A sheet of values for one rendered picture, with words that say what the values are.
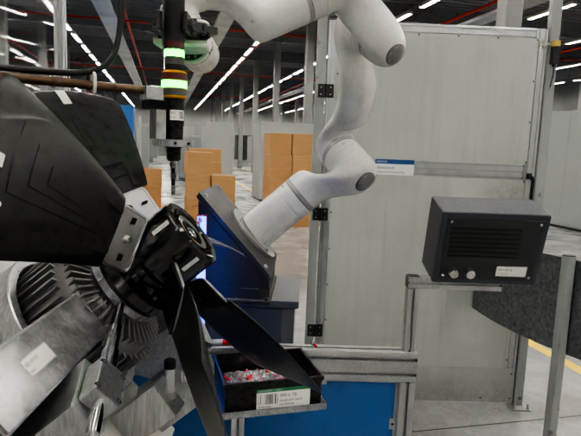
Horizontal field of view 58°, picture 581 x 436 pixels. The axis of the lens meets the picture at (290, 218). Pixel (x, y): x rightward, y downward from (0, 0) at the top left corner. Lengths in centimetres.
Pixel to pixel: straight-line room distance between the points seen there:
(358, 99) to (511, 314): 158
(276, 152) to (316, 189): 751
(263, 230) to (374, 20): 66
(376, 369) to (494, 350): 179
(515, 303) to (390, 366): 136
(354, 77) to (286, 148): 767
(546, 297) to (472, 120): 95
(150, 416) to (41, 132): 47
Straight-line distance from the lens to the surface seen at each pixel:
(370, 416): 148
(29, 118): 70
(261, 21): 120
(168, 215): 82
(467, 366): 313
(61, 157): 71
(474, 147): 289
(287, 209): 156
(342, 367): 140
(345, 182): 152
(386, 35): 131
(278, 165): 905
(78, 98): 104
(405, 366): 142
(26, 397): 63
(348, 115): 147
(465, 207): 133
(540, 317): 259
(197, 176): 846
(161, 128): 93
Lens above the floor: 136
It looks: 8 degrees down
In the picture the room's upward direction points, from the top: 2 degrees clockwise
